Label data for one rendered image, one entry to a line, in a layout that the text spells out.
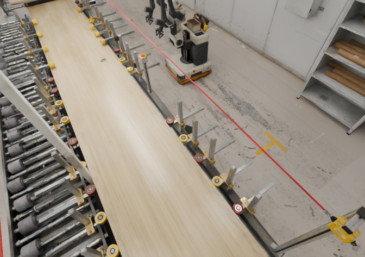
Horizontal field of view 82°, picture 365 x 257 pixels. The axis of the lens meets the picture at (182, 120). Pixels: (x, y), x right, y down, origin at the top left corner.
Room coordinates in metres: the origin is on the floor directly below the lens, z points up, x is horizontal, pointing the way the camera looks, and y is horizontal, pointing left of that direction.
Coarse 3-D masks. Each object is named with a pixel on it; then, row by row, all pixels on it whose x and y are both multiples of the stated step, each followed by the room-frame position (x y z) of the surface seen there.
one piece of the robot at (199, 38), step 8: (200, 16) 3.25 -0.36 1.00; (184, 24) 3.40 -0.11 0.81; (184, 32) 3.18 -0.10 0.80; (192, 32) 3.14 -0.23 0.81; (200, 32) 3.13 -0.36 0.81; (192, 40) 3.05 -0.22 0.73; (200, 40) 2.99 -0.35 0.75; (208, 40) 3.06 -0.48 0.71; (192, 48) 3.05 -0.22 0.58; (200, 48) 3.00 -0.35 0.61; (184, 56) 3.17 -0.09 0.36; (192, 56) 3.05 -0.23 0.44; (200, 56) 3.00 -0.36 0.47
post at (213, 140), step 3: (213, 138) 0.89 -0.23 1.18; (210, 141) 0.89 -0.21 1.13; (213, 141) 0.87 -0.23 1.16; (216, 141) 0.88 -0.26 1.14; (210, 144) 0.89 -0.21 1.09; (213, 144) 0.87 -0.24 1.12; (210, 147) 0.89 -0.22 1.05; (213, 147) 0.87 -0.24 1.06; (210, 150) 0.88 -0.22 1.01; (213, 150) 0.88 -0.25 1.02; (210, 153) 0.88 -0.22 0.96; (213, 153) 0.88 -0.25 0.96; (210, 156) 0.87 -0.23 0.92; (213, 156) 0.88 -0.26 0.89; (210, 159) 0.87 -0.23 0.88; (207, 162) 0.89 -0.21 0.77; (207, 165) 0.89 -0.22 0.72; (210, 165) 0.87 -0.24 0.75
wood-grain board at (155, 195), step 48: (48, 48) 2.74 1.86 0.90; (96, 48) 2.67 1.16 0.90; (96, 96) 1.71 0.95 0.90; (144, 96) 1.67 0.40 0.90; (96, 144) 1.07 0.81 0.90; (144, 144) 1.04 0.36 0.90; (144, 192) 0.59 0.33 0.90; (192, 192) 0.58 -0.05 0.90; (144, 240) 0.26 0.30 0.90; (192, 240) 0.25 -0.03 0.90; (240, 240) 0.23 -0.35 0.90
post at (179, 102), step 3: (177, 102) 1.32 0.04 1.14; (180, 102) 1.31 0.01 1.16; (177, 105) 1.33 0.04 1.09; (180, 105) 1.31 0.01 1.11; (180, 108) 1.31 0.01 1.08; (180, 111) 1.30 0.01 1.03; (180, 114) 1.30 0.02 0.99; (180, 117) 1.30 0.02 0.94; (180, 120) 1.30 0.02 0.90; (180, 129) 1.30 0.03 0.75; (183, 129) 1.31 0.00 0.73
